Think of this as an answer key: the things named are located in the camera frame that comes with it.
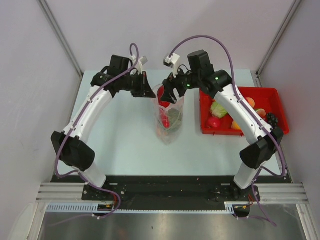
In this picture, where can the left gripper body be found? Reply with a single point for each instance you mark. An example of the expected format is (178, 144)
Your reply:
(133, 83)

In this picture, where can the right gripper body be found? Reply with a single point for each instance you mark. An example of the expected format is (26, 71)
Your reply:
(182, 82)

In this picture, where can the clear pink-dotted zip bag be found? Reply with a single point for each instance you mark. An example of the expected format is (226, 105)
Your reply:
(160, 108)

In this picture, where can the green toy melon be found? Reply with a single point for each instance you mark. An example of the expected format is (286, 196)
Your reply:
(176, 118)

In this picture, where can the red toy chili pepper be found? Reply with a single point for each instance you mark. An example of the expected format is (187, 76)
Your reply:
(165, 121)

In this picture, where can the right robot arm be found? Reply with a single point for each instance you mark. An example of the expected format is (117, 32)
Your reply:
(262, 138)

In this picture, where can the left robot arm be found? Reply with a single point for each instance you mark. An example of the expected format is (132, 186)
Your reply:
(70, 145)

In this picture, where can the green toy cabbage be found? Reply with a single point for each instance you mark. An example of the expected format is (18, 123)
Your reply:
(217, 110)

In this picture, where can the red toy tomato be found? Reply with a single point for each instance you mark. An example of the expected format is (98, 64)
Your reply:
(213, 122)

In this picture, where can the red-yellow toy mango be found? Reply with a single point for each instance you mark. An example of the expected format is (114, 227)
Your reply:
(251, 101)

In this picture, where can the yellow-orange toy apricot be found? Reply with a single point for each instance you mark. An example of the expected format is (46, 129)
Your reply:
(235, 126)

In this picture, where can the black toy grapes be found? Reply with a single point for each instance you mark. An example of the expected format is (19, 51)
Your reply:
(272, 120)

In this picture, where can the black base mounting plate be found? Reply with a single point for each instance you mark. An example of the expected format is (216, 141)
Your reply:
(178, 193)

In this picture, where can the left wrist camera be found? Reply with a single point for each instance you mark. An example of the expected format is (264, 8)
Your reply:
(138, 64)

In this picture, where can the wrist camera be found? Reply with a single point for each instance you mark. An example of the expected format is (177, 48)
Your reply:
(138, 64)
(173, 62)

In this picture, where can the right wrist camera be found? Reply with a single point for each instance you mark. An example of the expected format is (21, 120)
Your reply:
(173, 62)

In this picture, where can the aluminium frame rail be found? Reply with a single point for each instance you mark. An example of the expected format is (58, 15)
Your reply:
(60, 193)

